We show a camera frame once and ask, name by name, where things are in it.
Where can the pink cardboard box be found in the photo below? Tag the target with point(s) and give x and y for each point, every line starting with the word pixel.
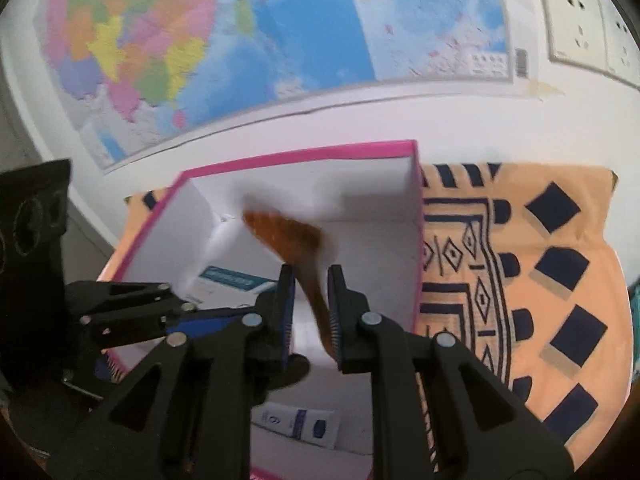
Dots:
pixel 375 240

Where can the colourful wall map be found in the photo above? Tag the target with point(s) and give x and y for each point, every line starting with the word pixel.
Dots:
pixel 300 35

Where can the grey door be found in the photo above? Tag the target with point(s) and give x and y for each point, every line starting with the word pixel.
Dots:
pixel 85 230

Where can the brown wooden comb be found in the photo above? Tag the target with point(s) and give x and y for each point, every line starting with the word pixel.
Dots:
pixel 295 235

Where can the white tube with black cap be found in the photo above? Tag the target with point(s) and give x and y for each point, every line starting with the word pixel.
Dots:
pixel 280 420

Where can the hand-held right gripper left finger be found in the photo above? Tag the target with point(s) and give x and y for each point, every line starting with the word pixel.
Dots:
pixel 286 310

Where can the white cardboard medicine box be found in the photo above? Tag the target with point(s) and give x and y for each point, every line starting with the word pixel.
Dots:
pixel 225 285

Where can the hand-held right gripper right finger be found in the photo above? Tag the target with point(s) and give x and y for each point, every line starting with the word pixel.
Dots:
pixel 336 310

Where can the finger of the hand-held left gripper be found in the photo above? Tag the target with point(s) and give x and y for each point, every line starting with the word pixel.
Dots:
pixel 210 321
pixel 125 332

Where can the orange patterned cloth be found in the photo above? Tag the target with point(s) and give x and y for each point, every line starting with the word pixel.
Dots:
pixel 575 270

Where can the white wall socket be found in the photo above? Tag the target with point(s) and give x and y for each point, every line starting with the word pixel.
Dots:
pixel 572 20
pixel 622 45

